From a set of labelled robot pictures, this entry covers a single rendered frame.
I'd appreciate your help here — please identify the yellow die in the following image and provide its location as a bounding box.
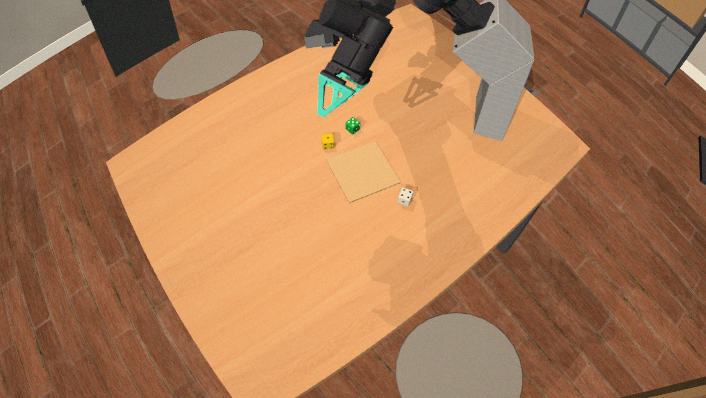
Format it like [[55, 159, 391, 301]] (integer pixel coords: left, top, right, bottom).
[[322, 133, 334, 149]]

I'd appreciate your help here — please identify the green die with white pips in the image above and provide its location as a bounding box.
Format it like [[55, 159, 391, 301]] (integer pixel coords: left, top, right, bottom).
[[345, 117, 360, 134]]

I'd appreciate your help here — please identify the tan flat mat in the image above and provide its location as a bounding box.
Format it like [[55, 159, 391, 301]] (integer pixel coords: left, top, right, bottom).
[[326, 141, 401, 203]]

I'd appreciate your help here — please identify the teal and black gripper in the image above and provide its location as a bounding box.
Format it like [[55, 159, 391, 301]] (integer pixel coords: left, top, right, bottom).
[[317, 41, 380, 118]]

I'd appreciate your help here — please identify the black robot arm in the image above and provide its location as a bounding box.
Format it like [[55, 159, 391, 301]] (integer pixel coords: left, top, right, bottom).
[[304, 0, 495, 67]]

